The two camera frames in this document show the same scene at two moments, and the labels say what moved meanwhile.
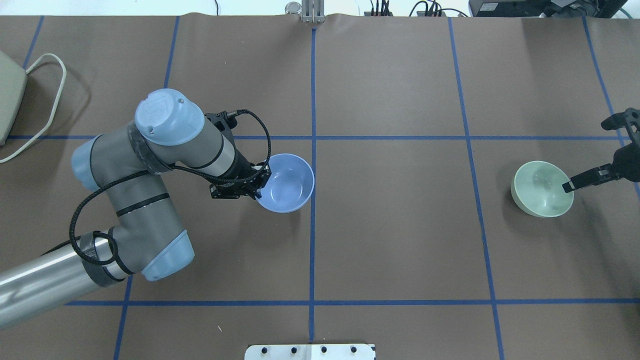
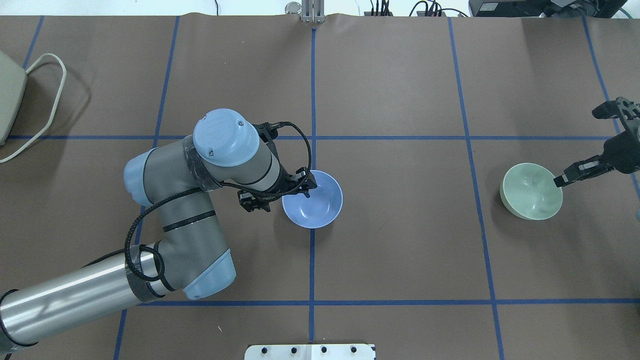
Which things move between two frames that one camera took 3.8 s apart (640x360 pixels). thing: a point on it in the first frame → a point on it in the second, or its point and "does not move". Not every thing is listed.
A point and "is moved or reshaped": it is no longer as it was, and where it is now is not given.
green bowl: [537, 190] is moved or reshaped
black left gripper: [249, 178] → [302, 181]
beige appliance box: [13, 83] does not move
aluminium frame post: [313, 11] does not move
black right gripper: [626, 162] → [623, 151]
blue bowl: [289, 185] is moved or reshaped
